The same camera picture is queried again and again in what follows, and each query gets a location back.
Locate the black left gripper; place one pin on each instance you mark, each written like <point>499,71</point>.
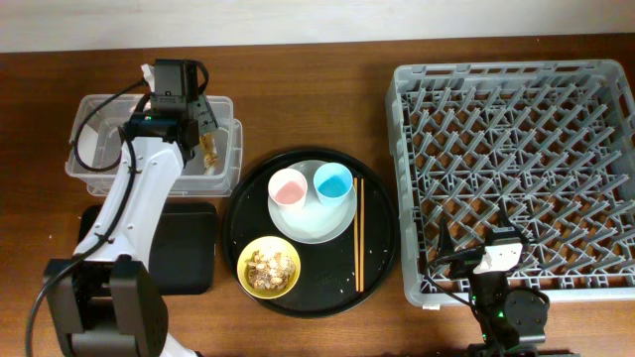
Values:
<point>206,113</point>

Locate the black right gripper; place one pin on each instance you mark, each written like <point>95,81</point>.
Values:
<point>445,244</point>

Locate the gold snack wrapper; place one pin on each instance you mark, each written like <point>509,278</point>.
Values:
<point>208,149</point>

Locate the wooden chopstick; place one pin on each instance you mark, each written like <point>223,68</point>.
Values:
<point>356,238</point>
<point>362,236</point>

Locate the pink cup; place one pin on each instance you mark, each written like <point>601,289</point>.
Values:
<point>288,188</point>

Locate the yellow bowl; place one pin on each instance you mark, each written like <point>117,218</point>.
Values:
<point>272,243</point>

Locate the nuts and rice food waste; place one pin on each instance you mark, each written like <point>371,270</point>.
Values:
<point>269,270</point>

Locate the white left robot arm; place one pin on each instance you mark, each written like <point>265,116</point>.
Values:
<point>102,300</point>

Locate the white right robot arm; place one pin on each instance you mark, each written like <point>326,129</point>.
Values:
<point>512,320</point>

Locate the clear plastic waste bin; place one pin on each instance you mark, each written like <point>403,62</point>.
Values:
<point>99,146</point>

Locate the grey dishwasher rack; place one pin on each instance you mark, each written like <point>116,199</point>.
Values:
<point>549,142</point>

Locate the black rectangular tray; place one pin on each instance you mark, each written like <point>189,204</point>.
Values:
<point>182,254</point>

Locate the blue cup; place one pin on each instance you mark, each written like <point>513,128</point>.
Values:
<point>333,182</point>

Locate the grey round plate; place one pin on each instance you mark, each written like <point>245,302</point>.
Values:
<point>315,223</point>

